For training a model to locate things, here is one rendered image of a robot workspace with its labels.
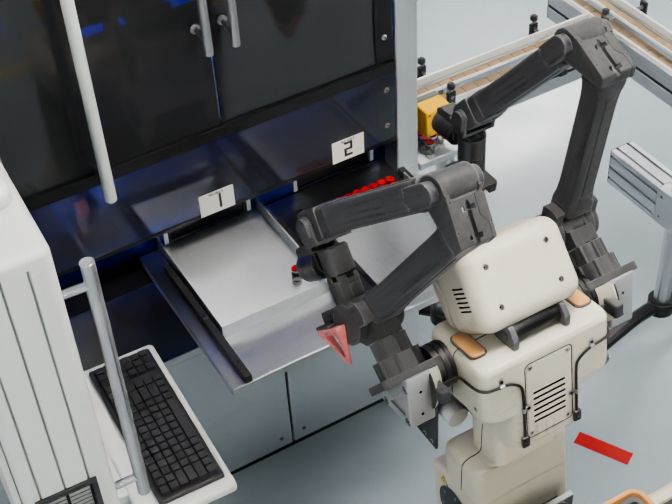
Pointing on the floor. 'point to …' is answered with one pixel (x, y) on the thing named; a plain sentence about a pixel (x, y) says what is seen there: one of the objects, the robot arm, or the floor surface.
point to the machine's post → (405, 108)
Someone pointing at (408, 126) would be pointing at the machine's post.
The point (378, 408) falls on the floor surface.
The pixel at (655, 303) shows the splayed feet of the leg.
